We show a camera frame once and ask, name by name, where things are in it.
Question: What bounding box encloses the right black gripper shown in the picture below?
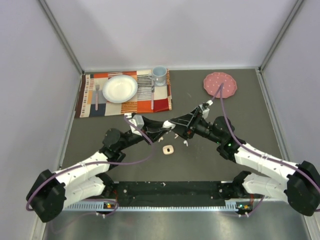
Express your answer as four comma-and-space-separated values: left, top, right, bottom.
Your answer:
169, 108, 223, 145

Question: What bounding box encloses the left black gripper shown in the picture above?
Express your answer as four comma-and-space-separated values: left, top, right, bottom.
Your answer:
118, 116, 171, 151

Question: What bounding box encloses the white earbud case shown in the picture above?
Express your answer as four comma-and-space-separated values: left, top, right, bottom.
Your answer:
162, 120, 176, 130

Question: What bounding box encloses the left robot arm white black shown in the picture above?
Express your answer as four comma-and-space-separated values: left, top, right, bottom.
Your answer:
25, 115, 176, 223

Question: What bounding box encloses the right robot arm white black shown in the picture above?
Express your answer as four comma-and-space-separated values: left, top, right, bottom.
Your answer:
163, 103, 320, 216

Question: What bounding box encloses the beige earbud case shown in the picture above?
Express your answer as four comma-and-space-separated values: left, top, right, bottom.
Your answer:
162, 145, 174, 155

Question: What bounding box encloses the patterned orange placemat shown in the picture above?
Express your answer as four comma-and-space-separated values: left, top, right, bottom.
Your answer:
74, 69, 172, 118

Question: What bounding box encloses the pink dotted plate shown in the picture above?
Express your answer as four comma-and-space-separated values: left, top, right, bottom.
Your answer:
203, 72, 238, 99

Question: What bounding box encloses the light blue mug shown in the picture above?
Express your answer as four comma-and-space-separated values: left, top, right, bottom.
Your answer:
148, 66, 168, 86

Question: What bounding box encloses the white bowl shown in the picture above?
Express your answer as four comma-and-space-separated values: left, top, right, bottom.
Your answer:
102, 75, 138, 104

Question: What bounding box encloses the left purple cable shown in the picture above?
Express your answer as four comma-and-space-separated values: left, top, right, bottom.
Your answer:
25, 116, 156, 212

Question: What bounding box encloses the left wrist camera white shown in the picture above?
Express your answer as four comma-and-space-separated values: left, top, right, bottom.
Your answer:
124, 112, 144, 135

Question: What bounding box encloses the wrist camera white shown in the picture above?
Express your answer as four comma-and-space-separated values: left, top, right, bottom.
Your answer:
124, 112, 144, 135
199, 100, 213, 119

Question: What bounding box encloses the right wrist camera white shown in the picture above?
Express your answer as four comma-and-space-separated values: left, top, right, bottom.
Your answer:
199, 100, 213, 119

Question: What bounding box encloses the pink handled knife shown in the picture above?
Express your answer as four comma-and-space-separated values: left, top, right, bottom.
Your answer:
151, 82, 155, 110

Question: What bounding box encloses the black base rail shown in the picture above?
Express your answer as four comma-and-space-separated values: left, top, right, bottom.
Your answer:
105, 181, 239, 207

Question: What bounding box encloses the pink handled fork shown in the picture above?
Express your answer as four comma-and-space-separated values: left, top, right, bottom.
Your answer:
95, 82, 100, 111

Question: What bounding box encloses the grey cable duct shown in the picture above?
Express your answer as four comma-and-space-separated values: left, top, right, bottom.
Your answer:
63, 200, 253, 213

